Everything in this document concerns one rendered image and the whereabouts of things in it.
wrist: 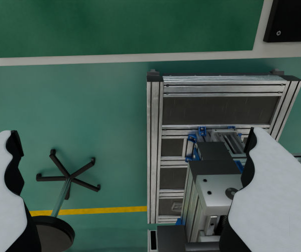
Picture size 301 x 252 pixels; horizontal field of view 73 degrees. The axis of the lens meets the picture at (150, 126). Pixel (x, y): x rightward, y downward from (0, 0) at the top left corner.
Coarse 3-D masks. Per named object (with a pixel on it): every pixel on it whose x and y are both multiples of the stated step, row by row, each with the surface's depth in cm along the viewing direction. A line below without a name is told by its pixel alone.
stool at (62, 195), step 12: (60, 168) 158; (84, 168) 158; (36, 180) 164; (48, 180) 164; (60, 180) 165; (72, 180) 165; (60, 192) 150; (60, 204) 142; (36, 216) 117; (48, 216) 118; (48, 228) 116; (60, 228) 118; (72, 228) 125; (48, 240) 122; (60, 240) 123; (72, 240) 125
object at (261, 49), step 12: (264, 0) 44; (264, 12) 45; (264, 24) 46; (264, 48) 49; (276, 48) 49; (288, 48) 49; (300, 48) 50; (0, 60) 49; (12, 60) 49; (24, 60) 49; (36, 60) 49; (48, 60) 49; (60, 60) 49; (72, 60) 49; (84, 60) 49; (96, 60) 49; (108, 60) 49; (120, 60) 50; (132, 60) 50; (144, 60) 50; (156, 60) 50; (168, 60) 50
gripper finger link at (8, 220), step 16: (0, 144) 9; (16, 144) 10; (0, 160) 8; (16, 160) 10; (0, 176) 7; (16, 176) 8; (0, 192) 7; (16, 192) 8; (0, 208) 6; (16, 208) 6; (0, 224) 6; (16, 224) 6; (32, 224) 7; (0, 240) 5; (16, 240) 6; (32, 240) 6
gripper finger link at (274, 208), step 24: (264, 144) 9; (264, 168) 8; (288, 168) 8; (240, 192) 7; (264, 192) 7; (288, 192) 7; (240, 216) 6; (264, 216) 6; (288, 216) 6; (240, 240) 6; (264, 240) 6; (288, 240) 6
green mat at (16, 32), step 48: (0, 0) 42; (48, 0) 42; (96, 0) 43; (144, 0) 43; (192, 0) 43; (240, 0) 44; (0, 48) 47; (48, 48) 47; (96, 48) 48; (144, 48) 48; (192, 48) 48; (240, 48) 49
